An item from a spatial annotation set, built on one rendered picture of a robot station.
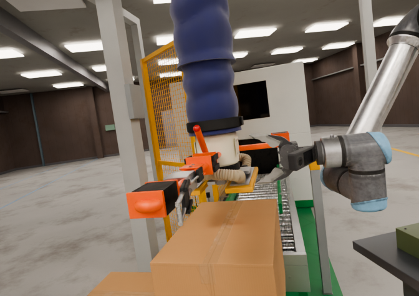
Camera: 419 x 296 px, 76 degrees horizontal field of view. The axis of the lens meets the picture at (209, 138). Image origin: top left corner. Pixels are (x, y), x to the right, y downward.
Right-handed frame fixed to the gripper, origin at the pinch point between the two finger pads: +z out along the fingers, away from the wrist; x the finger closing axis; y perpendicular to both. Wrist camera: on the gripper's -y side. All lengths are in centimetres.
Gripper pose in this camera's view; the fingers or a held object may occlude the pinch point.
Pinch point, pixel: (250, 159)
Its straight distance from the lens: 82.1
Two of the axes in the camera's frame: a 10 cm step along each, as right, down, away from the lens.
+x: -1.3, -9.9, -0.7
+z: -9.6, 1.1, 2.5
